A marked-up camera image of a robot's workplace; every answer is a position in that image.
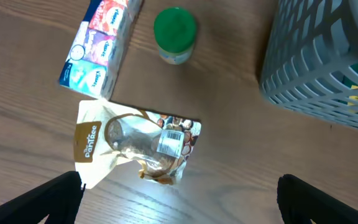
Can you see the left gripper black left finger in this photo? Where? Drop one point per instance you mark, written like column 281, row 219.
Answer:
column 56, row 201

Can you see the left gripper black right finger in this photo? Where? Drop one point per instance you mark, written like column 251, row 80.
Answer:
column 301, row 203

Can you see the green lid jar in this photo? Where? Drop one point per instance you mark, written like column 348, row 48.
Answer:
column 175, row 31

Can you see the tissue pocket pack bundle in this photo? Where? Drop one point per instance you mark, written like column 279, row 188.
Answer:
column 95, row 56

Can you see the white brown snack pouch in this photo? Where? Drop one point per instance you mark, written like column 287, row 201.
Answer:
column 109, row 134

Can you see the grey plastic basket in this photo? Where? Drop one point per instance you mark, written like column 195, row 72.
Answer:
column 311, row 48

